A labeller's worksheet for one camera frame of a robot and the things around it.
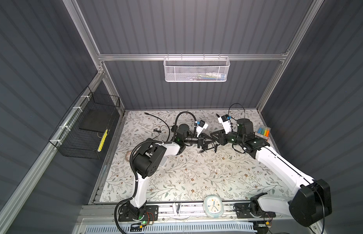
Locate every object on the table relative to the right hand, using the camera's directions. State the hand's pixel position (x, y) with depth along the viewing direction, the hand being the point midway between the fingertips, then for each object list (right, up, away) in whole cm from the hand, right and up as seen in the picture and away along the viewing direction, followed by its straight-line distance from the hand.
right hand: (214, 134), depth 79 cm
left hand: (+1, -4, +2) cm, 5 cm away
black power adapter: (-37, +1, +29) cm, 47 cm away
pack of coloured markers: (+41, 0, +26) cm, 49 cm away
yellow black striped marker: (-56, -2, -9) cm, 56 cm away
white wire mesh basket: (-6, +53, +45) cm, 70 cm away
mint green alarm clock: (-1, -36, -5) cm, 36 cm away
